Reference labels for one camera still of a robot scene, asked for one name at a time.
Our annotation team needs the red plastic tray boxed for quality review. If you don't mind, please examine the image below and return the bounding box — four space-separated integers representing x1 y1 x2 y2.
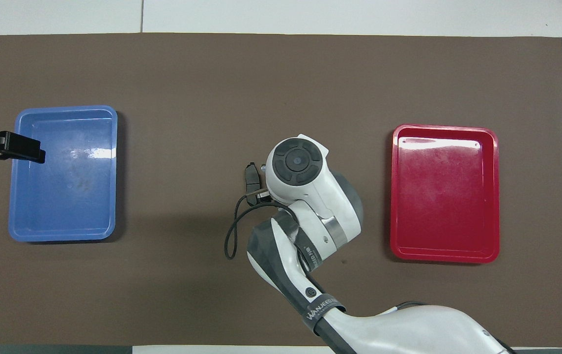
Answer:
390 123 501 264

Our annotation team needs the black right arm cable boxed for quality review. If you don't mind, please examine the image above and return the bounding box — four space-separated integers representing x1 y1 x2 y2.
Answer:
224 193 312 276

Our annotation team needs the blue plastic tray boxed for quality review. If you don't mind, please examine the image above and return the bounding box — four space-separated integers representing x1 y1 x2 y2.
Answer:
8 104 118 243

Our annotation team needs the brown table mat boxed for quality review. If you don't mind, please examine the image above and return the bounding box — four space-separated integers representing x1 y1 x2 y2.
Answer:
0 32 562 348

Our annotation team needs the dark brake pad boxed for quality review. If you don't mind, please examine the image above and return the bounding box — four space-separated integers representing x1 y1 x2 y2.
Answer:
245 162 261 195

